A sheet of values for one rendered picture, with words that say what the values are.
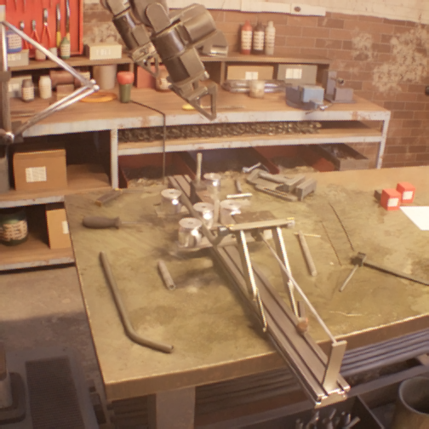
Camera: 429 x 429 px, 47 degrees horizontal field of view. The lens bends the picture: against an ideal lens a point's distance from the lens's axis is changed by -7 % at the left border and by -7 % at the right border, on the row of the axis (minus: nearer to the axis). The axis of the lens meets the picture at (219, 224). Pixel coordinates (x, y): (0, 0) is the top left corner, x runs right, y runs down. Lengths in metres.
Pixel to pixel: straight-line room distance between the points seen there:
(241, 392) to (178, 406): 0.74
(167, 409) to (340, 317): 0.39
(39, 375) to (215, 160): 1.90
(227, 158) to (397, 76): 1.60
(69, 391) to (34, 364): 0.19
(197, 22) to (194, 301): 0.55
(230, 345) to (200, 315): 0.10
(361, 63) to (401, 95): 0.49
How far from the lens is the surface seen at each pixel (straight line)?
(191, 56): 1.04
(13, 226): 2.80
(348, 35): 3.80
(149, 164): 3.10
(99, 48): 3.01
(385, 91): 4.09
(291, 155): 3.42
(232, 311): 1.03
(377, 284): 1.19
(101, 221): 1.30
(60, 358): 1.86
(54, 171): 2.58
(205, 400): 1.73
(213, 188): 1.50
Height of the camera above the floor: 1.50
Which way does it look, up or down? 27 degrees down
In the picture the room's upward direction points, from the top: 4 degrees clockwise
